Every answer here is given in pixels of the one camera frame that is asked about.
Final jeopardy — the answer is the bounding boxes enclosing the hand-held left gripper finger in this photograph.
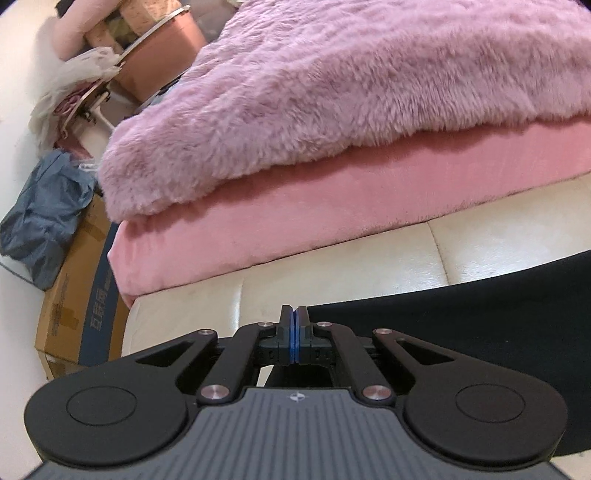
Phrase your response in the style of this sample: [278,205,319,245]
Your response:
[122,305,296,408]
[297,305,463,409]

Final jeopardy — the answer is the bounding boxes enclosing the black pants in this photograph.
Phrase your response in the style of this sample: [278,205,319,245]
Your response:
[265,249,591,462]

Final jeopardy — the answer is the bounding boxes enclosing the cream leather sofa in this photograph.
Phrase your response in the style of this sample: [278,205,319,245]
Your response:
[121,175,591,370]

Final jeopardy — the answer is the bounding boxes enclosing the brown cardboard box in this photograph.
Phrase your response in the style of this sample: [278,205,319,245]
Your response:
[34,191,133,382]

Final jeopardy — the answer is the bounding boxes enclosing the purple fluffy blanket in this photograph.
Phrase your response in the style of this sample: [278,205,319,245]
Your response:
[98,0,591,221]

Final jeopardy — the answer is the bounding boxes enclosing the blue grey cloth bundle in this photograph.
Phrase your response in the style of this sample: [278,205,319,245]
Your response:
[0,150,100,291]

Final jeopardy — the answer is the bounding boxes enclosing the pink storage box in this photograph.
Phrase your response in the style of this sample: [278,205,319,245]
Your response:
[111,4,208,104]

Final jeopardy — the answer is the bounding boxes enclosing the maroon patterned bag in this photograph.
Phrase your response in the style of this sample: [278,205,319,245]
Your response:
[54,87,100,160]

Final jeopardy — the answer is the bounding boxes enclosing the white gauzy cloth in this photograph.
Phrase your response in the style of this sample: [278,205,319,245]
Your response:
[28,46,123,154]

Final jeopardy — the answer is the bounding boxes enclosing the pink plush toy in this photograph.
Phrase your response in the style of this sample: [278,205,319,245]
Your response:
[52,0,126,64]

